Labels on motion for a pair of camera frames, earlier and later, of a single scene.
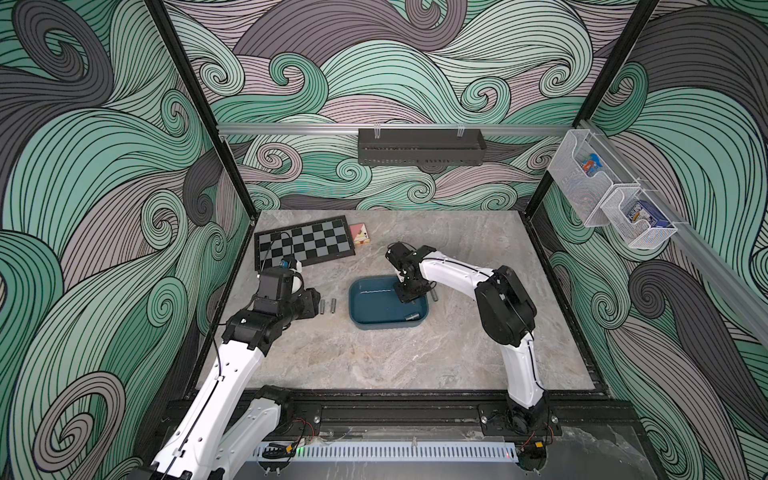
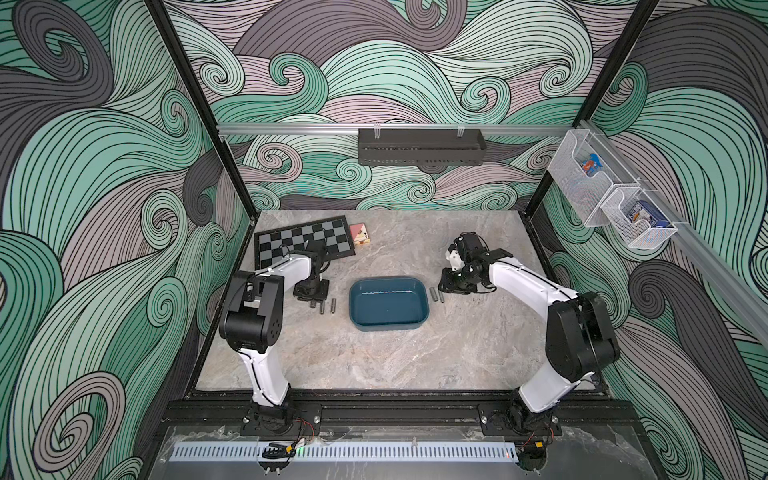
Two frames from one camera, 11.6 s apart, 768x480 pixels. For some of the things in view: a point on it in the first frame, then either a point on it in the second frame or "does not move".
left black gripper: [309, 303] -> [322, 295]
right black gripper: [407, 295] -> [451, 284]
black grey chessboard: [308, 243] does not move
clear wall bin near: [635, 219] does not move
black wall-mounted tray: [421, 147] does not move
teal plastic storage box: [375, 305] does not move
